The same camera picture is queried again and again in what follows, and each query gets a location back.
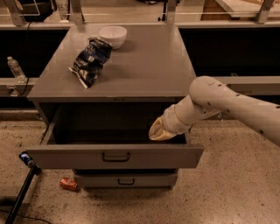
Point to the black pole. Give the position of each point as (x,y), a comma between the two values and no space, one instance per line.
(35,170)

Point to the white bowl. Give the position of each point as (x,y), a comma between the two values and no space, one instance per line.
(115,35)

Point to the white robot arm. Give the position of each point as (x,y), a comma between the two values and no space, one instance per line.
(208,97)

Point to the grey drawer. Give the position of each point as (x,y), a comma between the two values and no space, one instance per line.
(126,180)
(104,136)

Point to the grey drawer cabinet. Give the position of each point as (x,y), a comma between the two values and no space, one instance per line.
(152,66)

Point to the blue soda can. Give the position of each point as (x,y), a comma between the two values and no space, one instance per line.
(27,159)

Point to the blue crumpled chip bag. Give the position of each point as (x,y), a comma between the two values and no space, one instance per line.
(90,61)

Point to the grey bottom drawer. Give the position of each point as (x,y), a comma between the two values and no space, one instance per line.
(126,180)

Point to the grey top drawer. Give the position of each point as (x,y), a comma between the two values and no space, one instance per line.
(104,136)

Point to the clear plastic water bottle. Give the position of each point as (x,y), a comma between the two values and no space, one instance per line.
(16,70)

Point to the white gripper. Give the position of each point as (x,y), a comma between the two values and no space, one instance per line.
(172,122)

